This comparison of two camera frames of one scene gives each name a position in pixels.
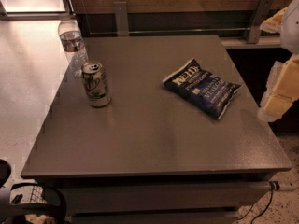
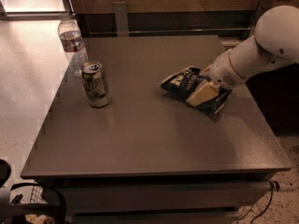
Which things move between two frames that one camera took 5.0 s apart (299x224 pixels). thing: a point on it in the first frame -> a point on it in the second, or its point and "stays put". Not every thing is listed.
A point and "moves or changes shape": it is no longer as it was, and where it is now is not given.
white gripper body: [291, 28] -> [221, 71]
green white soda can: [96, 84] stays put
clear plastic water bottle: [71, 39] stays put
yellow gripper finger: [281, 90] -> [206, 92]
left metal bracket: [121, 19] stays put
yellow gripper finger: [273, 24] -> [206, 69]
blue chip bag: [203, 88] moves or changes shape
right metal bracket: [262, 13] stays put
